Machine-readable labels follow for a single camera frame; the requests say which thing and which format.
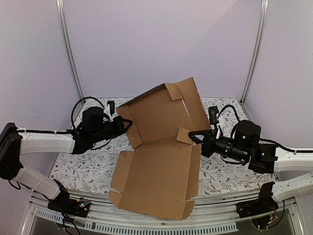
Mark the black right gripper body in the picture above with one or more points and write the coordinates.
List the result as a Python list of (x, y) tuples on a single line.
[(208, 143)]

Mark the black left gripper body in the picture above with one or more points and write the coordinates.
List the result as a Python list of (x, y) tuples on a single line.
[(117, 130)]

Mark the brown cardboard box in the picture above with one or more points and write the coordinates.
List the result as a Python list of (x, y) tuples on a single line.
[(159, 176)]

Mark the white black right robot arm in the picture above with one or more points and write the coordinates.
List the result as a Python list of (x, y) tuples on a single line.
[(245, 147)]

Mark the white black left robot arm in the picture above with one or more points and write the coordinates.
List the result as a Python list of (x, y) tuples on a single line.
[(97, 125)]

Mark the floral patterned table mat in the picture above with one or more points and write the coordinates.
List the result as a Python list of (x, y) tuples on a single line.
[(93, 171)]

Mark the aluminium front rail base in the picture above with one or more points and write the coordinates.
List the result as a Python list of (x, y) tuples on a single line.
[(212, 215)]

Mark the aluminium right frame post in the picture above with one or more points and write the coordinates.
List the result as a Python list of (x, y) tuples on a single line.
[(256, 50)]

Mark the aluminium frame post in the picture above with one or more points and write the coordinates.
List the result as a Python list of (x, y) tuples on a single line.
[(68, 49), (256, 50)]

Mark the aluminium left frame post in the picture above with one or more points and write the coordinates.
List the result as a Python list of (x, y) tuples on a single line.
[(68, 49)]

